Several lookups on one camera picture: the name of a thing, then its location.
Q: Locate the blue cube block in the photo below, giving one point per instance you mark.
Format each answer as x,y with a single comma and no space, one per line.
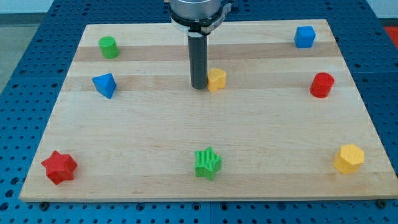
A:
304,37

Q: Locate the light wooden board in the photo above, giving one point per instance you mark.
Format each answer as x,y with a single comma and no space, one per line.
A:
276,140

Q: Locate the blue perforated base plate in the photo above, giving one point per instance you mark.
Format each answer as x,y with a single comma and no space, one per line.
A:
29,96

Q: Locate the green star block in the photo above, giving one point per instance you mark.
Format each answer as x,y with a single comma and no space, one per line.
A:
207,163

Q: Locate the yellow heart block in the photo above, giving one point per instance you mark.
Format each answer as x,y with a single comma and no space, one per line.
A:
216,79

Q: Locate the yellow hexagon block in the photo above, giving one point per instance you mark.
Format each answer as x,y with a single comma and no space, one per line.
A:
349,159

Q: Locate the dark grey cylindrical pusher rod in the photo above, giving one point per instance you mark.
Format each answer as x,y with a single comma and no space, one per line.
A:
197,49

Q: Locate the red star block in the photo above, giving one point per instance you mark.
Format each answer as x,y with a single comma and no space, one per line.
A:
59,167

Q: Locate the red cylinder block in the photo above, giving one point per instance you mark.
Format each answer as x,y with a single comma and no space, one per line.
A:
321,85

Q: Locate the blue triangular prism block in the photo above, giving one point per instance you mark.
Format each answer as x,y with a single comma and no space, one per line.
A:
105,84

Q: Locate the green cylinder block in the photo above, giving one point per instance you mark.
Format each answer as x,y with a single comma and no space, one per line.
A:
108,47

